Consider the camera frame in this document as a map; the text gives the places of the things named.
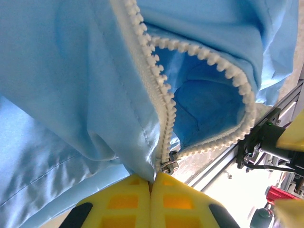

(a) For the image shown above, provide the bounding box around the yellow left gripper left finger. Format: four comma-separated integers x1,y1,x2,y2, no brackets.
59,173,152,228

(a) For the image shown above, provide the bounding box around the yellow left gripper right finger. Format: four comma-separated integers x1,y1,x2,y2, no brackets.
151,171,240,228

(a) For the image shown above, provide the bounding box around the metal zipper slider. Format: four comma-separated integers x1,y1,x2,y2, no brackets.
159,151,179,176

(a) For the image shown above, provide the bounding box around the light blue zip jacket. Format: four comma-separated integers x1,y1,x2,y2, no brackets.
0,0,300,228

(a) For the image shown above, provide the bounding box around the red metal clamp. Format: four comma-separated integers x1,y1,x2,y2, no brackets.
265,186,304,203

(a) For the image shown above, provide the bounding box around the grey round knob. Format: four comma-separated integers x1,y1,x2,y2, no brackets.
251,206,274,225

